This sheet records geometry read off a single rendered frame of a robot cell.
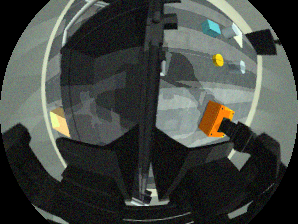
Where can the small teal block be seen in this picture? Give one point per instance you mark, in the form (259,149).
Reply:
(210,28)

